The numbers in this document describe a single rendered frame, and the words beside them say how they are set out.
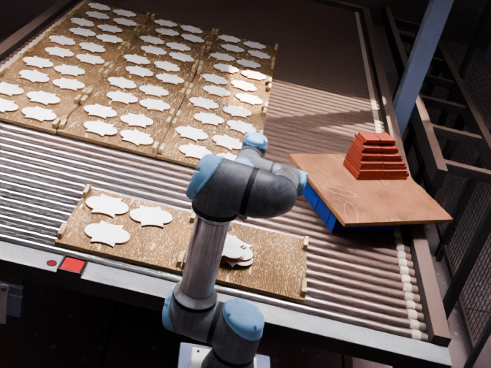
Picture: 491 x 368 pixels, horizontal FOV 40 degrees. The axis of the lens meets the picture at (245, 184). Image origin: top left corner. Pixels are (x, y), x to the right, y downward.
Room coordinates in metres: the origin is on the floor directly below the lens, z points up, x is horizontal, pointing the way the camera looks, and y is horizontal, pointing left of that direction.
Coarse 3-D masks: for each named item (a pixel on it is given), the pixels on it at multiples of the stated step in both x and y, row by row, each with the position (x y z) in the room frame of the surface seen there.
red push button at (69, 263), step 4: (68, 260) 1.64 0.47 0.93; (72, 260) 1.65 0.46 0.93; (76, 260) 1.65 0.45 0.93; (64, 264) 1.62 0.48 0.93; (68, 264) 1.62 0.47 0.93; (72, 264) 1.63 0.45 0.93; (76, 264) 1.63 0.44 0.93; (80, 264) 1.64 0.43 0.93; (64, 268) 1.60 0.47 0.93; (68, 268) 1.61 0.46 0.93; (72, 268) 1.61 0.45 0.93; (76, 268) 1.62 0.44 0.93; (80, 268) 1.62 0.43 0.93
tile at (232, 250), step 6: (228, 234) 1.91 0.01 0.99; (228, 240) 1.88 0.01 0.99; (234, 240) 1.89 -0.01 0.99; (228, 246) 1.85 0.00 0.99; (234, 246) 1.86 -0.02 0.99; (240, 246) 1.87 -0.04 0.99; (228, 252) 1.81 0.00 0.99; (234, 252) 1.82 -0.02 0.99; (240, 252) 1.83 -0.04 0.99; (228, 258) 1.79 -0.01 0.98; (234, 258) 1.79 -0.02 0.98
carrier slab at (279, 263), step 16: (240, 224) 2.08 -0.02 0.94; (240, 240) 1.97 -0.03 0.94; (256, 240) 2.00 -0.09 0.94; (272, 240) 2.02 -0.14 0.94; (288, 240) 2.05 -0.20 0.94; (256, 256) 1.90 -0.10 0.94; (272, 256) 1.93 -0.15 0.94; (288, 256) 1.95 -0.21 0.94; (304, 256) 1.98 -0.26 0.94; (224, 272) 1.77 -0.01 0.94; (240, 272) 1.79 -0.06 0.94; (256, 272) 1.81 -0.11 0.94; (272, 272) 1.84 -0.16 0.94; (288, 272) 1.86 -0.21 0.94; (304, 272) 1.88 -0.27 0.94; (240, 288) 1.73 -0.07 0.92; (256, 288) 1.73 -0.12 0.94; (272, 288) 1.75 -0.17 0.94; (288, 288) 1.77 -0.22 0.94
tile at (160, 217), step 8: (144, 208) 2.00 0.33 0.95; (152, 208) 2.02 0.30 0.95; (160, 208) 2.03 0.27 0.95; (136, 216) 1.94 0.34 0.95; (144, 216) 1.96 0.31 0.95; (152, 216) 1.97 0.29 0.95; (160, 216) 1.98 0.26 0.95; (168, 216) 1.99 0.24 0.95; (144, 224) 1.91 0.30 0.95; (152, 224) 1.92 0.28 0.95; (160, 224) 1.93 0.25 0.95
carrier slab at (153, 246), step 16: (96, 192) 2.04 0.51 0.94; (80, 208) 1.92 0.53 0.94; (80, 224) 1.83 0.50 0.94; (128, 224) 1.90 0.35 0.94; (176, 224) 1.97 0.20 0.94; (192, 224) 2.00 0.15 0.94; (64, 240) 1.73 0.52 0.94; (80, 240) 1.75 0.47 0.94; (144, 240) 1.83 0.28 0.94; (160, 240) 1.85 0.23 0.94; (176, 240) 1.88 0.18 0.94; (112, 256) 1.71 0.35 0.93; (128, 256) 1.73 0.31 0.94; (144, 256) 1.75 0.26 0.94; (160, 256) 1.77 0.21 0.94; (176, 256) 1.79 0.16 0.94; (176, 272) 1.72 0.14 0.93
